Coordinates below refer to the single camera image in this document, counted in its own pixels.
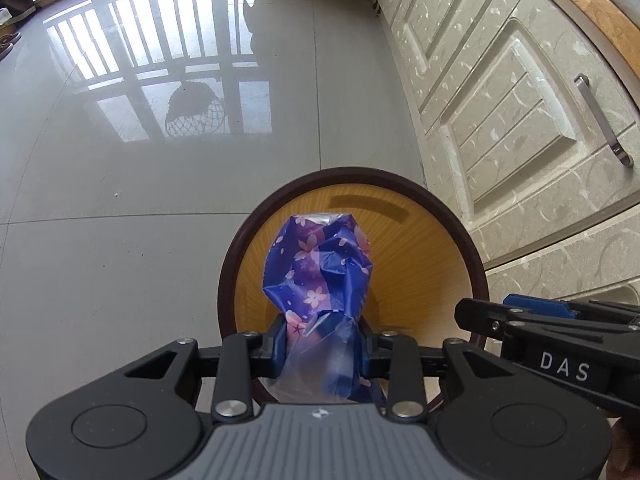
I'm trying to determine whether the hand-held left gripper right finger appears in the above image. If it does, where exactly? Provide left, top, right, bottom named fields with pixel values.
left=357, top=327, right=521, bottom=423

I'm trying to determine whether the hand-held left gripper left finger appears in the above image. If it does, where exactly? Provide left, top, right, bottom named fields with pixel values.
left=122, top=324, right=289, bottom=423

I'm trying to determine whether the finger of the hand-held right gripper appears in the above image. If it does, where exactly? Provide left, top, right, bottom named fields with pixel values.
left=502, top=294, right=640, bottom=326
left=454, top=298, right=640, bottom=352

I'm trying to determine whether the purple floral plastic wrapper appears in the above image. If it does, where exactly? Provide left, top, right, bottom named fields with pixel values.
left=262, top=212, right=388, bottom=406

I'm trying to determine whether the round wood-look trash bin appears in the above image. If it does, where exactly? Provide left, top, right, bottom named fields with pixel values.
left=216, top=167, right=490, bottom=411

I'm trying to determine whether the white embossed cabinet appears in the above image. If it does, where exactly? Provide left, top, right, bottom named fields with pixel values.
left=365, top=0, right=640, bottom=341

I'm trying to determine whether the metal cabinet handle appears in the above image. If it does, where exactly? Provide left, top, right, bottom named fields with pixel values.
left=574, top=74, right=635, bottom=167

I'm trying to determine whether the wooden bed frame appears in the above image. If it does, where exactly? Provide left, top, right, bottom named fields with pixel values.
left=517, top=0, right=640, bottom=68

